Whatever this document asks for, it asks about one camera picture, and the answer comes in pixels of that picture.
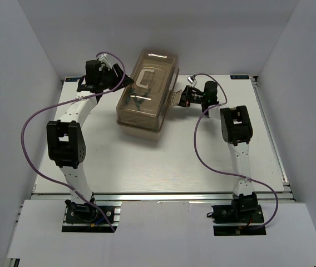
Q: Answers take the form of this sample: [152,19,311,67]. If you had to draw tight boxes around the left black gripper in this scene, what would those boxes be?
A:
[99,64,135,92]

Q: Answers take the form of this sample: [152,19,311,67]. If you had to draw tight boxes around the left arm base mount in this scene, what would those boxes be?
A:
[61,200,121,233]

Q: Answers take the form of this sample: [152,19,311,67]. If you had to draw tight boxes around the aluminium table frame rail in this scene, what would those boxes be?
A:
[29,75,297,204]

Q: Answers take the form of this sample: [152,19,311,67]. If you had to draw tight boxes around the beige tool box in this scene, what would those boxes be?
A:
[116,50,179,141]

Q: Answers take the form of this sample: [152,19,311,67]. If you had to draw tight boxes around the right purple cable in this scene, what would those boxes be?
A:
[192,73,280,230]

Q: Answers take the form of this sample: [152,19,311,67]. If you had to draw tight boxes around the small green-black precision screwdriver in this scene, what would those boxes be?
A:
[135,94,151,111]

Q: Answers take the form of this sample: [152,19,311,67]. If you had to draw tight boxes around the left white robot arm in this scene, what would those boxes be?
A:
[46,55,134,222]

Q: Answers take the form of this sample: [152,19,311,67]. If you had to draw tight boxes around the purple cable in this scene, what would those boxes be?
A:
[192,73,280,230]
[21,51,127,232]

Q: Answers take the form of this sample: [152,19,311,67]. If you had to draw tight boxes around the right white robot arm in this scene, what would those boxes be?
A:
[178,81,258,222]

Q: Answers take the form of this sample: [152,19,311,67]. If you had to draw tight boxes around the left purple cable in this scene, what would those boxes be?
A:
[21,51,127,232]

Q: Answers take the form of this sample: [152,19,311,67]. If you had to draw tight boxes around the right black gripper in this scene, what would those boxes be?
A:
[170,85,206,107]

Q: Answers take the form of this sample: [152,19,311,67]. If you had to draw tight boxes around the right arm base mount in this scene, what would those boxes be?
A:
[206,205,266,236]

